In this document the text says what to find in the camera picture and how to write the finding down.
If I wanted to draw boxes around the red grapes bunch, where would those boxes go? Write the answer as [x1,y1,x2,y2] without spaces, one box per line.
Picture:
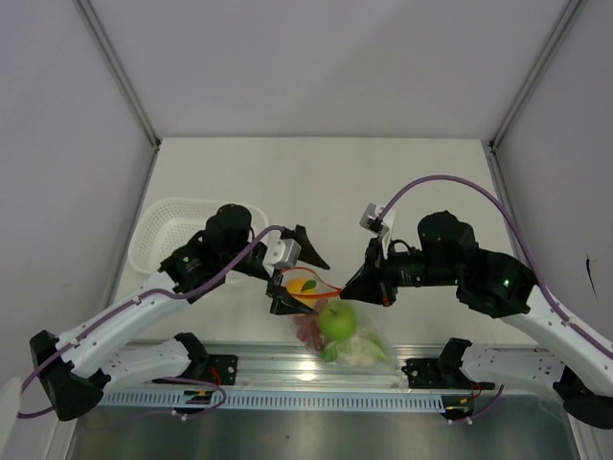
[292,314,324,352]

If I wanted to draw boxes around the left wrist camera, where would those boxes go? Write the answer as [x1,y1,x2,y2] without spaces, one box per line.
[262,239,302,276]

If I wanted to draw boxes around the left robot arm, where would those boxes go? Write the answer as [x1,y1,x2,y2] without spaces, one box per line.
[22,203,329,422]

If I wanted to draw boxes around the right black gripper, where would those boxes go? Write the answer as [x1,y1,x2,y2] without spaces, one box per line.
[341,235,461,308]

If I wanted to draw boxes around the aluminium mounting rail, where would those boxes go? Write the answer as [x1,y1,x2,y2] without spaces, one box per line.
[109,342,566,397]

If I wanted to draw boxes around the green apple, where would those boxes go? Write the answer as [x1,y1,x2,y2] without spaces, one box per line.
[318,300,358,341]

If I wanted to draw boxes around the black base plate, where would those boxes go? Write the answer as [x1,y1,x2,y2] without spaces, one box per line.
[400,356,496,392]
[152,354,239,385]

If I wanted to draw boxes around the orange fruit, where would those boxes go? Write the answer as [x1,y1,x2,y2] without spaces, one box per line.
[284,278,318,309]

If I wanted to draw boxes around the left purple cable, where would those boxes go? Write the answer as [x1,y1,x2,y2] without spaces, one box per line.
[16,224,288,423]

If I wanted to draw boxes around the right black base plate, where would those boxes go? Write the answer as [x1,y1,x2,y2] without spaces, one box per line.
[400,356,496,392]

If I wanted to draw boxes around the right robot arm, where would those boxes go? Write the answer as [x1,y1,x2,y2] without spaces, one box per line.
[340,211,612,429]

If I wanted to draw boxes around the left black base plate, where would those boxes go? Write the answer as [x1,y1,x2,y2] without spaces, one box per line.
[152,354,239,385]

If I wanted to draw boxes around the clear zip top bag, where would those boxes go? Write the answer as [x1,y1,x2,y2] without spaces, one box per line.
[283,267,397,370]

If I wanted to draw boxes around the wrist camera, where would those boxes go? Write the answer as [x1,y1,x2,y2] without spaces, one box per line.
[262,239,302,276]
[359,203,396,253]

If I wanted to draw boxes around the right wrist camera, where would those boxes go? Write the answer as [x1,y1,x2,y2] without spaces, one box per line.
[359,203,396,253]

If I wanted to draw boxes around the white slotted cable duct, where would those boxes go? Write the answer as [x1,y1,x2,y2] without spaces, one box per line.
[100,388,445,413]

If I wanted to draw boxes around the white perforated plastic basket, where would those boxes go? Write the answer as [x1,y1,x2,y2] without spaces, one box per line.
[128,196,269,284]

